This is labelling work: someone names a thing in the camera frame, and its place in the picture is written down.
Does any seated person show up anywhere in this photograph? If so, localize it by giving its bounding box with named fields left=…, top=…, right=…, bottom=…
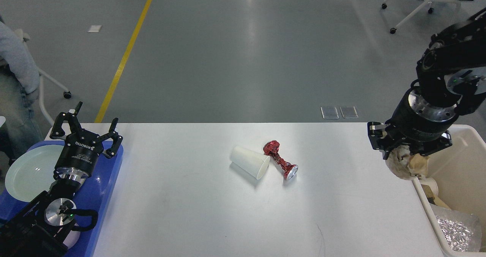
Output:
left=0, top=20, right=43, bottom=166

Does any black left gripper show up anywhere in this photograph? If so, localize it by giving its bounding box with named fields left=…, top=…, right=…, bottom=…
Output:
left=49, top=102, right=123, bottom=180

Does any crushed red can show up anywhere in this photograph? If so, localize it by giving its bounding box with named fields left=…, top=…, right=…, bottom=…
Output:
left=263, top=140, right=298, bottom=181

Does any mint green plate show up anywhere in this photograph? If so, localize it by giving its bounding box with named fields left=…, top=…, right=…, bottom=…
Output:
left=5, top=145, right=63, bottom=202

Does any white chair left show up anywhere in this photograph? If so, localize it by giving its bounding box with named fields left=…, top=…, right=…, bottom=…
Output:
left=14, top=29, right=72, bottom=126

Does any beige plastic bin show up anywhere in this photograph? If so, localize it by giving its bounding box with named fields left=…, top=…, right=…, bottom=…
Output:
left=412, top=125, right=486, bottom=257

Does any pink mug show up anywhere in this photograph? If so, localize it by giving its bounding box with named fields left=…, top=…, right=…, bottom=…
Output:
left=63, top=230, right=80, bottom=249

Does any white paper cup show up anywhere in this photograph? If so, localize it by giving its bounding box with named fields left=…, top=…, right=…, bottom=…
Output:
left=230, top=146, right=270, bottom=180

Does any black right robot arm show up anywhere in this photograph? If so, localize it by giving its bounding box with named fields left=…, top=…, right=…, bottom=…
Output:
left=367, top=9, right=486, bottom=160

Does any blue plastic tray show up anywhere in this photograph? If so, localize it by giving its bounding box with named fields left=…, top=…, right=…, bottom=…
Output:
left=0, top=140, right=123, bottom=257

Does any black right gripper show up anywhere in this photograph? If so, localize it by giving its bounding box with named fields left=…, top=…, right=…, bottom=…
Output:
left=367, top=88, right=458, bottom=160

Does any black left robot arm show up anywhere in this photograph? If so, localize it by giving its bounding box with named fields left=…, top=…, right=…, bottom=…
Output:
left=1, top=102, right=123, bottom=257

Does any aluminium foil sheet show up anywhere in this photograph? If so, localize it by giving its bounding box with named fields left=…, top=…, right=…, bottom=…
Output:
left=430, top=204, right=482, bottom=252

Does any brown paper bag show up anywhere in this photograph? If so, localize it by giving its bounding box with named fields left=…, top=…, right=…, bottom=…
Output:
left=432, top=196, right=451, bottom=209

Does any brown paper ball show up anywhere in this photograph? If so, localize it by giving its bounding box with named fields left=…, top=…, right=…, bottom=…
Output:
left=385, top=145, right=430, bottom=180

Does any paper cup in bin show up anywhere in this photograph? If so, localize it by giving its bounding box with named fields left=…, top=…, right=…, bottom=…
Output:
left=419, top=177, right=439, bottom=196

